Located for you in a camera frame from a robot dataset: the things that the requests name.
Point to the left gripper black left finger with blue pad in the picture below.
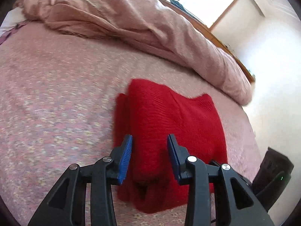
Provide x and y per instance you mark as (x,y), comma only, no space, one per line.
(65,202)

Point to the red knit cardigan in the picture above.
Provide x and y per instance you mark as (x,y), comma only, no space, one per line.
(150,112)

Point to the pink floral bed sheet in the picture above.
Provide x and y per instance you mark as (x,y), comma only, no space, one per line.
(57,101)

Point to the wooden bed side board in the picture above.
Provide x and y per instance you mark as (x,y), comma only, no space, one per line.
(199,26)

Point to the white purple pillow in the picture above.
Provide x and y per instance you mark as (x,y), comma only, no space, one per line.
(14,20)

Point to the clutter on window sill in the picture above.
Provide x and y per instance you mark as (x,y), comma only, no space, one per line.
(174,2)

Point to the pink floral duvet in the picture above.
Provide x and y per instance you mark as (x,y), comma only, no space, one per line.
(151,27)

